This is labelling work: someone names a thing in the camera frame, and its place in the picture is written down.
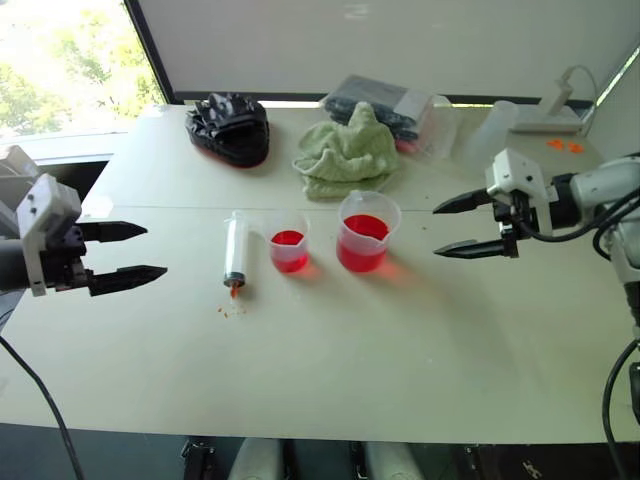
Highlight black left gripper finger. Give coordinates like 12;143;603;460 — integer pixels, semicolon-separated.
89;265;169;298
79;220;149;246

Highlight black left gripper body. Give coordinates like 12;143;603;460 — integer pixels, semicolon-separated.
42;224;95;295

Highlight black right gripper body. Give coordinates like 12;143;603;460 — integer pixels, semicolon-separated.
492;191;540;259

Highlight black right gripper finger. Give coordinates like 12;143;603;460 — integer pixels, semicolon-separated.
433;238;507;260
432;188;495;216

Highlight clear plastic syringe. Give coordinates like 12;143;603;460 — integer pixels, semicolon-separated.
221;209;262;302

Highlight empty translucent plastic cup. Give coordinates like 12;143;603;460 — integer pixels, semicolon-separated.
464;99;522;167

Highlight large beaker with red liquid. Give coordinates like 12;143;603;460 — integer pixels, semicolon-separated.
335;189;403;274

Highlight small beaker with red liquid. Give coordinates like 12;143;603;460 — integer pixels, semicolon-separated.
262;211;312;274

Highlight small orange pieces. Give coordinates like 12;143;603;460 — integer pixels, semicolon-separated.
546;138;585;154

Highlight grey object beside table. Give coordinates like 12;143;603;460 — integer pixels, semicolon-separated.
0;143;42;236

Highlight light green towel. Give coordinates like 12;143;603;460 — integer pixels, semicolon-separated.
291;101;402;203

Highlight clear bag with dark contents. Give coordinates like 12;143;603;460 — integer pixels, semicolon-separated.
319;74;457;159

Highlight crumpled black plastic bag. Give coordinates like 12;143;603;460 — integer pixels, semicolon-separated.
184;91;273;171

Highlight grey rounded shape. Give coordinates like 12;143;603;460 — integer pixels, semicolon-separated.
363;441;427;480
228;438;285;480

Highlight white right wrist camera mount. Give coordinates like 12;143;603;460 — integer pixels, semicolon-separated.
485;147;557;237

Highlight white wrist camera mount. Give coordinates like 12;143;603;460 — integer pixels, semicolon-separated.
485;147;557;237
16;173;84;298

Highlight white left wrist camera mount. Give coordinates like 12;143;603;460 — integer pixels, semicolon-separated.
16;173;84;298

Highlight white device with cable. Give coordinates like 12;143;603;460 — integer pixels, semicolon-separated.
508;64;600;135

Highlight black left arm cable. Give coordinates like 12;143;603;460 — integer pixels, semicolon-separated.
0;334;86;480

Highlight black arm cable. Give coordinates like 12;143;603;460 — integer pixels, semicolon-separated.
518;188;640;445
0;334;86;480

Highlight black window frame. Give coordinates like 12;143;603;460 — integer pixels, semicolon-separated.
123;0;177;105

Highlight black metal bracket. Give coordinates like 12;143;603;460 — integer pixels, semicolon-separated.
181;438;217;480

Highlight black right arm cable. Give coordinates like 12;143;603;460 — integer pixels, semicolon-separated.
518;188;640;445

